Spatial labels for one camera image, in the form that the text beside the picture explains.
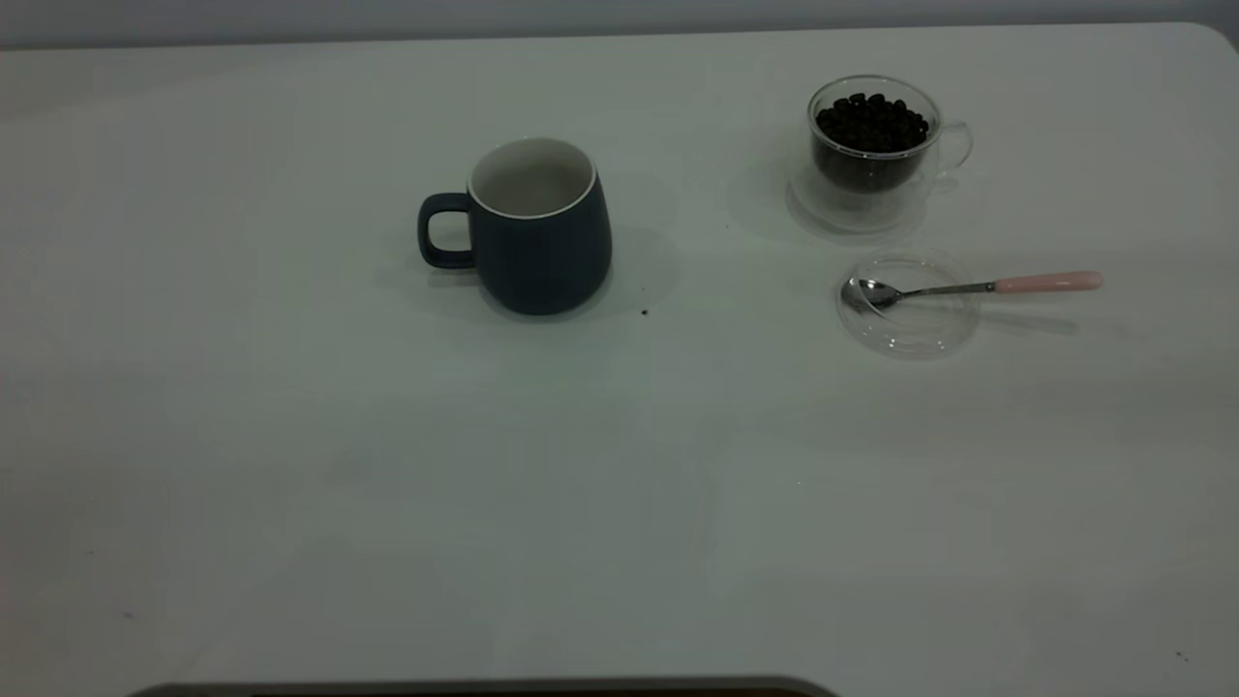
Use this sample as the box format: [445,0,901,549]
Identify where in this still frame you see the dark grey ceramic mug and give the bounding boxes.
[417,136,614,316]

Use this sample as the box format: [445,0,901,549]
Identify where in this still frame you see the roasted coffee beans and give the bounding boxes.
[815,92,931,192]

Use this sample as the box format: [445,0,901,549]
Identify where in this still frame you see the pink handled metal spoon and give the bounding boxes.
[842,271,1104,313]

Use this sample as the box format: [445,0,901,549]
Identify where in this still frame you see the clear glass cup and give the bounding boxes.
[789,75,974,233]

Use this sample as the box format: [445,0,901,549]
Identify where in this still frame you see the clear glass saucer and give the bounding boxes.
[836,253,982,361]

